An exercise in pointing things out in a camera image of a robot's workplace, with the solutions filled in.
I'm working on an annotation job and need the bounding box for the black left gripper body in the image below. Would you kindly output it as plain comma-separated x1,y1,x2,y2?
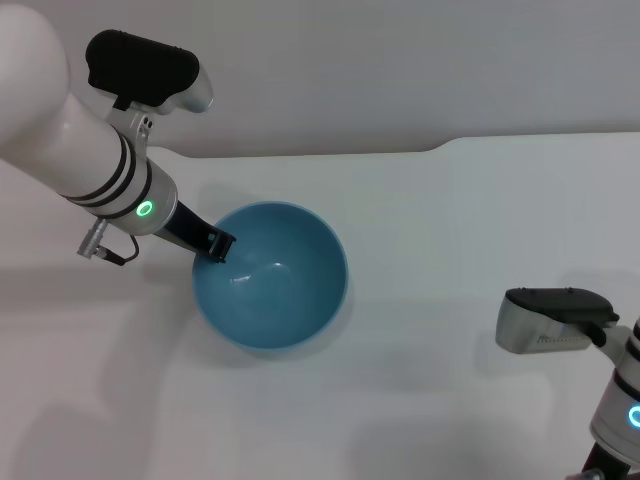
159,199,222,257

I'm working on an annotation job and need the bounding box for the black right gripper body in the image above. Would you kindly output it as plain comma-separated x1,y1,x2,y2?
579,439,635,480

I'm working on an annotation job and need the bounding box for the blue bowl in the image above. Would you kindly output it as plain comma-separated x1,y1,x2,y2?
191,200,349,351

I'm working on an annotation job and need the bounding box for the black cable with silver connector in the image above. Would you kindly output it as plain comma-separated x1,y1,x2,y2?
76,218,140,267

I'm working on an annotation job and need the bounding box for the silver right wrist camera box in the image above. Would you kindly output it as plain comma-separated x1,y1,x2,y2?
494,286,621,356

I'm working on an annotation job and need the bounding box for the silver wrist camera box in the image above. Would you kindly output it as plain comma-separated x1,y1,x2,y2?
494,286,621,356
85,29,215,147

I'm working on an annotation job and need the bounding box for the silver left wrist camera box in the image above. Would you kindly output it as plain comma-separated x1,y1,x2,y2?
85,29,215,147

